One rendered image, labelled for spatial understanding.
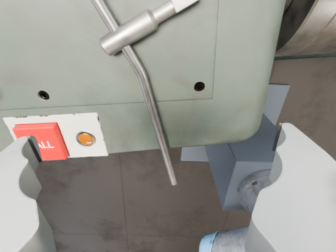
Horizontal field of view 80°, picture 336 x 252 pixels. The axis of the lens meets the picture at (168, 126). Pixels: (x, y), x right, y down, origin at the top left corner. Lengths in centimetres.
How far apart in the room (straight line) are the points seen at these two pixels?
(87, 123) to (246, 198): 45
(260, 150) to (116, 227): 240
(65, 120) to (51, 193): 229
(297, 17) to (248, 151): 37
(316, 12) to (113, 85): 27
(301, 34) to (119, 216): 251
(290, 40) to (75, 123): 34
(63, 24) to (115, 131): 15
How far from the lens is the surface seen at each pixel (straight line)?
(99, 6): 24
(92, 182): 230
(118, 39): 24
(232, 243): 53
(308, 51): 43
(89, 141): 32
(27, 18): 30
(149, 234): 291
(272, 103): 94
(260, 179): 60
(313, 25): 36
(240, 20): 27
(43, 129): 33
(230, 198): 67
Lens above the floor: 151
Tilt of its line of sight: 60 degrees down
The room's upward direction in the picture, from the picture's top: 179 degrees clockwise
